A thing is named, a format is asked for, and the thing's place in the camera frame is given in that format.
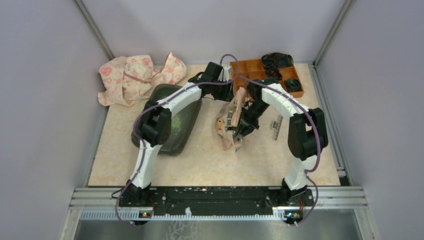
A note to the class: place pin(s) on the orange wooden compartment organizer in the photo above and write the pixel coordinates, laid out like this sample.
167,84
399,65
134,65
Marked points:
253,69

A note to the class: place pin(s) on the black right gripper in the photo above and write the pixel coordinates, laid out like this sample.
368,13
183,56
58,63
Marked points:
246,125

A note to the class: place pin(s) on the green litter granules pile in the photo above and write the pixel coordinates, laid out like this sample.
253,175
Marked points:
176,123

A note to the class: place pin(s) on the pink floral cloth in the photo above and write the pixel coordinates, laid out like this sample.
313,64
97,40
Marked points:
130,79

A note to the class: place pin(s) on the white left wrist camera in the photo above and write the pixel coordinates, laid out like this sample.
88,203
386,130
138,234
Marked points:
226,73

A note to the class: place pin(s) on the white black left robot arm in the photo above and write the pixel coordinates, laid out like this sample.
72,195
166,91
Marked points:
154,125

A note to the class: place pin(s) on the aluminium front frame rail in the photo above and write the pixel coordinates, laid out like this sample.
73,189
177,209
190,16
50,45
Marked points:
97,203

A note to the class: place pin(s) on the pink cat litter bag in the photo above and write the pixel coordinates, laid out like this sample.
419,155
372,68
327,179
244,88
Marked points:
228,119

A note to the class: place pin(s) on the grey bag sealing clip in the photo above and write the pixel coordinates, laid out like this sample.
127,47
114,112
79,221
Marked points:
276,126

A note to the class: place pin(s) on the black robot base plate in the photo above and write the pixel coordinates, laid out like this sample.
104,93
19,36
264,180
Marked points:
217,201

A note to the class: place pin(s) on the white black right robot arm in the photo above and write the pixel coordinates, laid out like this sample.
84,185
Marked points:
307,132

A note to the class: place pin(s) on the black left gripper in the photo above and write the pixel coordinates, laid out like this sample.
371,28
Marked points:
228,94

